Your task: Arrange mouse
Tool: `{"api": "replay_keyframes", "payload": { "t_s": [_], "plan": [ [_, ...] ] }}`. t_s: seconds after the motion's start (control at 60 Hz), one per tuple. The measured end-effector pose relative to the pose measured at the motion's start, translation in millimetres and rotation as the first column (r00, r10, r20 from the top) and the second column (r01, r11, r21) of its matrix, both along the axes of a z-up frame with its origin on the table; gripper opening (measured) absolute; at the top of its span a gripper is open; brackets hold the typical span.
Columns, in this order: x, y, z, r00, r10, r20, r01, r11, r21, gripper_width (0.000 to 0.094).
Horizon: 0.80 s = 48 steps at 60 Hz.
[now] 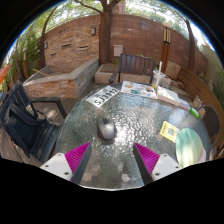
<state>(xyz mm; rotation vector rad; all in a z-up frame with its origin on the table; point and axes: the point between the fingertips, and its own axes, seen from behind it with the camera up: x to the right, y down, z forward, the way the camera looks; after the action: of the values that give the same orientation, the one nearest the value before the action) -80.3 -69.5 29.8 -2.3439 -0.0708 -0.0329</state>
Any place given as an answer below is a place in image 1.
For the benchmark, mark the curved wooden bench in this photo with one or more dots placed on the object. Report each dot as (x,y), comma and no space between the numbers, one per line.
(200,88)

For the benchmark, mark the black folding chair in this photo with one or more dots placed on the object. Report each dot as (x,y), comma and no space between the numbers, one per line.
(23,126)

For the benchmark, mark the dark slatted wooden chair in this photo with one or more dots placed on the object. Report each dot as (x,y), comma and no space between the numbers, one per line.
(136,65)

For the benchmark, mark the blue booklet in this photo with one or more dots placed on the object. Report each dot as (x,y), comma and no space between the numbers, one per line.
(185,104)

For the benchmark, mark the small green bottle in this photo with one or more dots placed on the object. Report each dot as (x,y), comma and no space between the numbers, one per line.
(194,113)

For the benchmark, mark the colourful printed sheet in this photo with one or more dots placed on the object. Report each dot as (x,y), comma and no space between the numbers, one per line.
(138,89)

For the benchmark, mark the white licence plate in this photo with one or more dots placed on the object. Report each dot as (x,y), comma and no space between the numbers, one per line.
(101,96)

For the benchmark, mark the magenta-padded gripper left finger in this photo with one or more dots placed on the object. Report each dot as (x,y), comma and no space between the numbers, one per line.
(77,156)

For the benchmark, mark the beige stone block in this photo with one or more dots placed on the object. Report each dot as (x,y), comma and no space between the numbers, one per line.
(173,70)

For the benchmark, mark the grey wall utility box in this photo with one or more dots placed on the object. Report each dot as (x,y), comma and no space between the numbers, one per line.
(118,50)

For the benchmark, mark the slim tree trunk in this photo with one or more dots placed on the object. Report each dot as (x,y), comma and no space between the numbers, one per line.
(191,46)

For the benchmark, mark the wooden garden lamp post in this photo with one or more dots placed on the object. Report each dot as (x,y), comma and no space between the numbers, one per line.
(165,50)

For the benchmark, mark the black wall lamp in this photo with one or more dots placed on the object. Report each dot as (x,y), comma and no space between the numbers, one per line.
(93,31)
(46,45)

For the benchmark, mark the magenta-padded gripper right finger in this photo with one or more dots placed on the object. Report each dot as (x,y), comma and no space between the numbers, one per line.
(148,157)

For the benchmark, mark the clear plastic cup with straw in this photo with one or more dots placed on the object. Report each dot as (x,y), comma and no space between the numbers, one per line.
(158,78)

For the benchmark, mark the dark grey computer mouse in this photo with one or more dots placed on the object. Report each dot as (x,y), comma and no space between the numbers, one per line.
(106,128)

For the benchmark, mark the stone raised garden bed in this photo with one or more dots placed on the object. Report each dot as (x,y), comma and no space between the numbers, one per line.
(53,83)

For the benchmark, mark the yellow printed card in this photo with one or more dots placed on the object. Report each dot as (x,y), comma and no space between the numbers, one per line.
(169,131)

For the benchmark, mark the thick tree trunk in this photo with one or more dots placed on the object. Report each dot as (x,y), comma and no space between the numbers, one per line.
(106,36)

